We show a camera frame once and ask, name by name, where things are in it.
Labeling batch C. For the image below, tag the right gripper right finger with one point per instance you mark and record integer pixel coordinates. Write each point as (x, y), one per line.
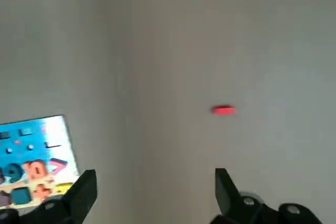
(228, 203)

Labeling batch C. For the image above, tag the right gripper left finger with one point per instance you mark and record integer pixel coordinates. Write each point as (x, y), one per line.
(73, 203)

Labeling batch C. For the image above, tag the orange number ten piece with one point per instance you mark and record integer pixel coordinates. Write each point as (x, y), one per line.
(36, 169)

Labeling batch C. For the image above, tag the colourful wooden toy board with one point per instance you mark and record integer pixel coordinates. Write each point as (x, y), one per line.
(26, 155)

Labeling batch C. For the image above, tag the red rectangular block piece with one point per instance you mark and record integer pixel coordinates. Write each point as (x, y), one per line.
(223, 110)

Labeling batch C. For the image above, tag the yellow equals piece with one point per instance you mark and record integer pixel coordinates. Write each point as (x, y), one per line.
(63, 188)

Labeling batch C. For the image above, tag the orange plus piece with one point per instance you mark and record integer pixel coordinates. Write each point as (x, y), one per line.
(43, 191)

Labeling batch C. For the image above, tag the pink greater-than sign piece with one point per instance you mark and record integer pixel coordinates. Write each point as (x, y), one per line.
(59, 165)

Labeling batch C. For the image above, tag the teal square piece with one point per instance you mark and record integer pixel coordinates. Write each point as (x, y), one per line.
(21, 194)

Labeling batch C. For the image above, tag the teal number nine piece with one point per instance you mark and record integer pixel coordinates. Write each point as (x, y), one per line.
(11, 172)

